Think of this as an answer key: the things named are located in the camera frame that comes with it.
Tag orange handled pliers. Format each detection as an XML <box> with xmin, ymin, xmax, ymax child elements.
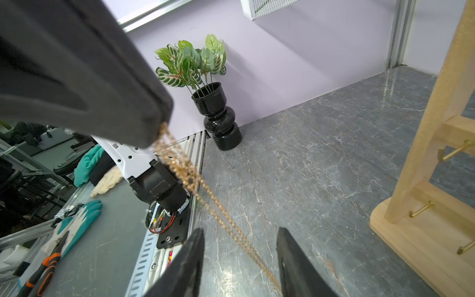
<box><xmin>17</xmin><ymin>231</ymin><xmax>69</xmax><ymax>297</ymax></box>

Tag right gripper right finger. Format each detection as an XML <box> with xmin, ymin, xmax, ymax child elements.
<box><xmin>277</xmin><ymin>227</ymin><xmax>336</xmax><ymax>297</ymax></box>

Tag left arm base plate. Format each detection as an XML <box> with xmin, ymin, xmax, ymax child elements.
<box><xmin>145</xmin><ymin>203</ymin><xmax>191</xmax><ymax>249</ymax></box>

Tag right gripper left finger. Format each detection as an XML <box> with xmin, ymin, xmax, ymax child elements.
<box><xmin>145</xmin><ymin>228</ymin><xmax>205</xmax><ymax>297</ymax></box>

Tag wooden jewelry display stand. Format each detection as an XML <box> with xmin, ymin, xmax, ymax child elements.
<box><xmin>370</xmin><ymin>1</ymin><xmax>475</xmax><ymax>297</ymax></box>

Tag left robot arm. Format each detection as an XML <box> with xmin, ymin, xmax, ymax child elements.
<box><xmin>1</xmin><ymin>1</ymin><xmax>187</xmax><ymax>213</ymax></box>

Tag white mesh wall basket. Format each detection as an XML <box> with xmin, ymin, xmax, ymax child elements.
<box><xmin>241</xmin><ymin>0</ymin><xmax>299</xmax><ymax>21</ymax></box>

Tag gold chain necklace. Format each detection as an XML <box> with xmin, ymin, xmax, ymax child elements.
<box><xmin>151</xmin><ymin>122</ymin><xmax>283</xmax><ymax>294</ymax></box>

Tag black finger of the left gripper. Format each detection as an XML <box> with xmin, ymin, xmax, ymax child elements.
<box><xmin>1</xmin><ymin>1</ymin><xmax>173</xmax><ymax>148</ymax></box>

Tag cream cloth glove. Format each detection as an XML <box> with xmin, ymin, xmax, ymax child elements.
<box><xmin>90</xmin><ymin>166</ymin><xmax>123</xmax><ymax>198</ymax></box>

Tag green leafy artificial plant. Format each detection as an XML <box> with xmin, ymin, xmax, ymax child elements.
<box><xmin>154</xmin><ymin>34</ymin><xmax>226</xmax><ymax>98</ymax></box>

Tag white slotted cable duct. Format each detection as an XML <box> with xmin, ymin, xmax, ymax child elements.
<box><xmin>124</xmin><ymin>222</ymin><xmax>164</xmax><ymax>297</ymax></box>

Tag teal work glove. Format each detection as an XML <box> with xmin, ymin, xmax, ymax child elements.
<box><xmin>41</xmin><ymin>200</ymin><xmax>103</xmax><ymax>257</ymax></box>

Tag black ceramic vase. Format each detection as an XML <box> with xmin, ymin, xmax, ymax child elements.
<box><xmin>192</xmin><ymin>82</ymin><xmax>242</xmax><ymax>151</ymax></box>

